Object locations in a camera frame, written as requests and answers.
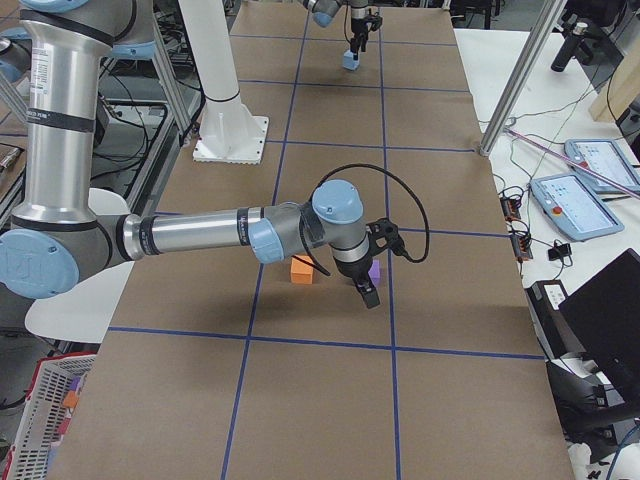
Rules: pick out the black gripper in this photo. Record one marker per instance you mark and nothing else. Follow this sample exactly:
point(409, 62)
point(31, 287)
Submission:
point(352, 274)
point(359, 25)

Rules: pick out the light blue foam block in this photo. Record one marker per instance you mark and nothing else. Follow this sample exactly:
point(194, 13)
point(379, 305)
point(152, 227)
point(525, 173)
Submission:
point(350, 61)

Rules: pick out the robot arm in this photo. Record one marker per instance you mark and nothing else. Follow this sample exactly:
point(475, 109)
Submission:
point(57, 241)
point(324, 11)

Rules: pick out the purple foam block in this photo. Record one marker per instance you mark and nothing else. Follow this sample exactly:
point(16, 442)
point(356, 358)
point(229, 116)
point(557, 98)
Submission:
point(375, 273)

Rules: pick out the orange foam block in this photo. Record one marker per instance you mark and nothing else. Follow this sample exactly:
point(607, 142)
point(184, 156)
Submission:
point(301, 270)

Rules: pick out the near teach pendant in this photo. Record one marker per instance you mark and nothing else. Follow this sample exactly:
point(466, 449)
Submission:
point(574, 208)

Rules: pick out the teach pendant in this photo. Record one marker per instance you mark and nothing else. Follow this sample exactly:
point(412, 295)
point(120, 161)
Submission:
point(574, 208)
point(604, 157)

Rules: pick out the black laptop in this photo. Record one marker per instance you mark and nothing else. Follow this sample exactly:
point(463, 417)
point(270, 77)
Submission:
point(604, 316)

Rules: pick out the far teach pendant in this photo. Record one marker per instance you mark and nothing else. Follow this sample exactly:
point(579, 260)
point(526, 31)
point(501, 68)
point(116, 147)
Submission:
point(604, 157)

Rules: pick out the white plastic basket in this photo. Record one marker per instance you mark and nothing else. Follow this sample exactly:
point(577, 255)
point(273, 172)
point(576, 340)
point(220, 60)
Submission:
point(56, 384)

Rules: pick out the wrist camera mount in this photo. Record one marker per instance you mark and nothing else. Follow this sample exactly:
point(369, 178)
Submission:
point(384, 235)

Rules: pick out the white pedestal column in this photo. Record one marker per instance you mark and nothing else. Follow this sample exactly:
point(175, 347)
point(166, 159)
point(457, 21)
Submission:
point(228, 131)

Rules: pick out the aluminium frame post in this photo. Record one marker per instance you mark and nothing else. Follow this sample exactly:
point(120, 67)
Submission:
point(549, 14)

